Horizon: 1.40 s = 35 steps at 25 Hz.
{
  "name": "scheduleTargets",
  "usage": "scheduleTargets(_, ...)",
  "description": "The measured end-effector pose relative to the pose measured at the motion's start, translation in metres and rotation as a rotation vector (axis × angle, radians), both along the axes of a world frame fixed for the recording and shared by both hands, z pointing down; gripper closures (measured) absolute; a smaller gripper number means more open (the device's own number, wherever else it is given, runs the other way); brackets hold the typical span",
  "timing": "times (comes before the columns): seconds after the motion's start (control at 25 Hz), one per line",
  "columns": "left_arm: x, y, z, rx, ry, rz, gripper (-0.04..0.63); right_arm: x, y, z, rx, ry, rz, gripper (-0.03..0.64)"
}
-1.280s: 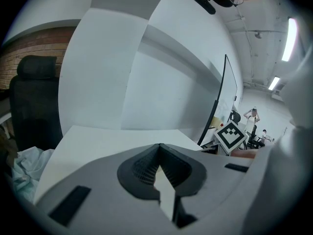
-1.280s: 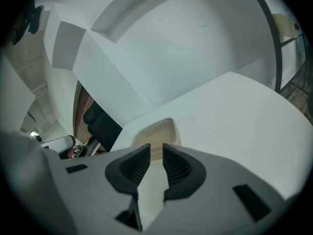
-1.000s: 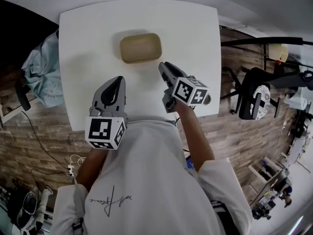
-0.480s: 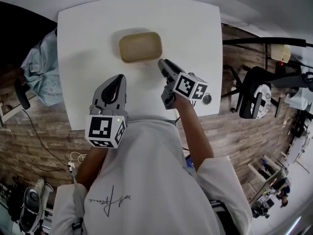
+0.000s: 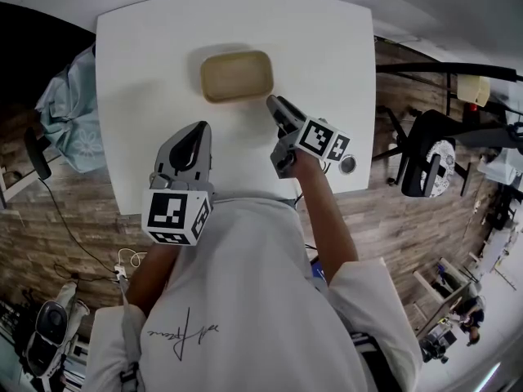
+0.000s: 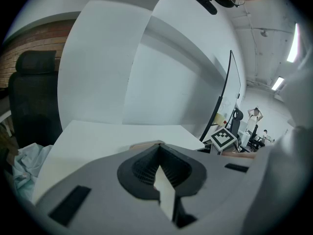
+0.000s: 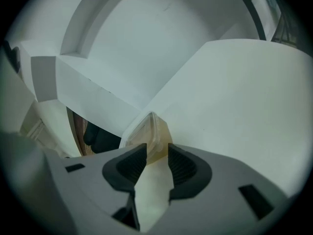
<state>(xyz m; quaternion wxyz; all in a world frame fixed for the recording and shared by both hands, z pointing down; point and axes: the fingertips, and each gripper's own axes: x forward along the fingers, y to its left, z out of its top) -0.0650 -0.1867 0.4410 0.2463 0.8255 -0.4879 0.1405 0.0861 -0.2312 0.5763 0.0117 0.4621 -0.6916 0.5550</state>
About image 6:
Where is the light blue cloth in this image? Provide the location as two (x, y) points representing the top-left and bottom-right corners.
(11, 142), (54, 201)

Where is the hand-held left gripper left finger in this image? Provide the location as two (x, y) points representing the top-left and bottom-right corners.
(31, 142), (177, 235)

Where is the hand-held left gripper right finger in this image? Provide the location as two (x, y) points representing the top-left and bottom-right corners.
(159, 142), (255, 235)

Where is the black office chair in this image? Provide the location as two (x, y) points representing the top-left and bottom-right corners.
(8, 50), (64, 149)
(226, 107), (245, 142)

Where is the cream object with red knob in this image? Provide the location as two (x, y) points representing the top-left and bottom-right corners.
(214, 113), (227, 127)

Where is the white table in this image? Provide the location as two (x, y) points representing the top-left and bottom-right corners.
(31, 119), (205, 203)

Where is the person's white shirt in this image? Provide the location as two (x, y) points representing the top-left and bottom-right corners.
(241, 55), (313, 235)

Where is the person's right forearm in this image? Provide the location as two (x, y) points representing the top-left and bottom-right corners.
(221, 151), (257, 160)

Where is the ceiling lamp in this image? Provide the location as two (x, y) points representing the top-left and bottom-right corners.
(286, 23), (300, 63)
(270, 76), (286, 91)

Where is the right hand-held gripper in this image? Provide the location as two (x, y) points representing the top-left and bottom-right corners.
(204, 128), (245, 155)

